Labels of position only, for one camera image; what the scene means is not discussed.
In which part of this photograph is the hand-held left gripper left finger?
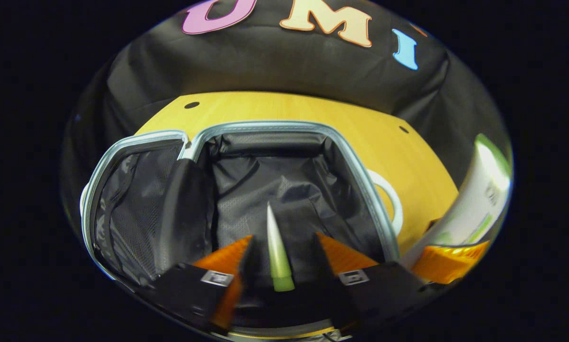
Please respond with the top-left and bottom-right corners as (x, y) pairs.
(152, 234), (259, 335)

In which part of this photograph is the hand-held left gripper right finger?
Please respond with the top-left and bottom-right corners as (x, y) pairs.
(312, 231), (430, 335)

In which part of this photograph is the white tube with green cap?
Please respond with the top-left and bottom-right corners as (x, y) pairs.
(266, 202), (296, 292)

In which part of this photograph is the white tube with green label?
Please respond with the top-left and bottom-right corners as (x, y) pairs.
(401, 133), (513, 269)

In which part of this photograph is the pale blue suitcase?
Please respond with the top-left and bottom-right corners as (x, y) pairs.
(79, 120), (404, 291)

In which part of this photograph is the black backdrop cloth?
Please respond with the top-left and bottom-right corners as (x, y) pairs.
(61, 0), (508, 190)

